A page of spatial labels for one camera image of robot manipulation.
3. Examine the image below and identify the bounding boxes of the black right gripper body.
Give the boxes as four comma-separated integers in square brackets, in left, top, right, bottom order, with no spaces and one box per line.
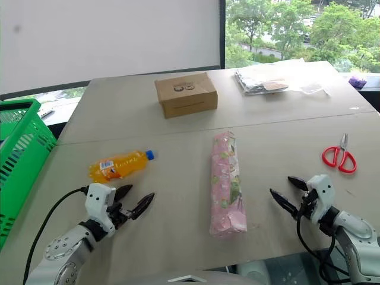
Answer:
[300,189,319,221]

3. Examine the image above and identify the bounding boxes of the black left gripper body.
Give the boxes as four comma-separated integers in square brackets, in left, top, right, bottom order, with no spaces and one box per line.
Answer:
[106,201,134,230]

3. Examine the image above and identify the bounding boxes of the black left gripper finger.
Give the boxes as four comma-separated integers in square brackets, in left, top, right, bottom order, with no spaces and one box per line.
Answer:
[115,184,134,204]
[130,192,156,221]

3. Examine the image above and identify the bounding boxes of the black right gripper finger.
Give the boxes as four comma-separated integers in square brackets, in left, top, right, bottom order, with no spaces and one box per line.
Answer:
[269,188,299,221]
[287,176,310,193]

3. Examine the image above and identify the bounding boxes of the green plastic basket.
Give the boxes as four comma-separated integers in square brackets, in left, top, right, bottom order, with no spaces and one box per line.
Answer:
[0,98,58,250]

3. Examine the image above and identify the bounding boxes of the orange soda bottle blue cap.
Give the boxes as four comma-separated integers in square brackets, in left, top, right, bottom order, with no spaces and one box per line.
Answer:
[87,150,157,183]

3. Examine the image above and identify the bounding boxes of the pink floral wrapped package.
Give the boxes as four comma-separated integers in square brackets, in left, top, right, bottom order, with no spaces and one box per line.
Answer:
[209,131,248,237]

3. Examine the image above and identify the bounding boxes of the grey rounded robot torso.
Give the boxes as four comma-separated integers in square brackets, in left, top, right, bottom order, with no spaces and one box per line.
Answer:
[112,269,253,285]

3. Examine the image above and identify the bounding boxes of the clear plastic bags stack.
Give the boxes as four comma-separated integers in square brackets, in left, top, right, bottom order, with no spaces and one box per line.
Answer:
[233,61,332,96]

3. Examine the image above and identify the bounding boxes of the brown cardboard box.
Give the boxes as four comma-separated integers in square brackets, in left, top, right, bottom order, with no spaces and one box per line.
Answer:
[154,72,219,119]

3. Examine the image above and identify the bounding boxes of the purple object on sill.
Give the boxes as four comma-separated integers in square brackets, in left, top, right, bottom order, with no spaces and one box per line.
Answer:
[349,76,368,89]

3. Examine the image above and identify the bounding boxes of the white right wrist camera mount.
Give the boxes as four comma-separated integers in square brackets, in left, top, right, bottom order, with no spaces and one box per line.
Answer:
[306,174,335,224]

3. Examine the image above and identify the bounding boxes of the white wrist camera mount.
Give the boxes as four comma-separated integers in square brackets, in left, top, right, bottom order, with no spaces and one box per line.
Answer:
[306,174,335,224]
[84,183,117,238]

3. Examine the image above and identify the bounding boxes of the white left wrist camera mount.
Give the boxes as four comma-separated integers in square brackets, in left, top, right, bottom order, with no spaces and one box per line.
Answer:
[84,183,117,238]

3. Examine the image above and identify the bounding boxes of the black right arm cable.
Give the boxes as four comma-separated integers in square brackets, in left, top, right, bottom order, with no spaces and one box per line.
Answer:
[296,192,352,285]

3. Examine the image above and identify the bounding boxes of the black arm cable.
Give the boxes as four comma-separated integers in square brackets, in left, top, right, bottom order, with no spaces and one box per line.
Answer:
[23,186,90,285]
[296,192,352,285]

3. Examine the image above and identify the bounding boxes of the red handled scissors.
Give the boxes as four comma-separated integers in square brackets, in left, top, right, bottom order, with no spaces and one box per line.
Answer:
[322,133,357,174]

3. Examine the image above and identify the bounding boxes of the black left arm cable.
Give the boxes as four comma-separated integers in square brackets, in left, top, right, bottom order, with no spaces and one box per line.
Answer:
[23,186,90,285]

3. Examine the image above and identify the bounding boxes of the black window frame post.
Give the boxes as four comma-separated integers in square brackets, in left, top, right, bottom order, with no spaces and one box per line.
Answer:
[218,0,226,69]

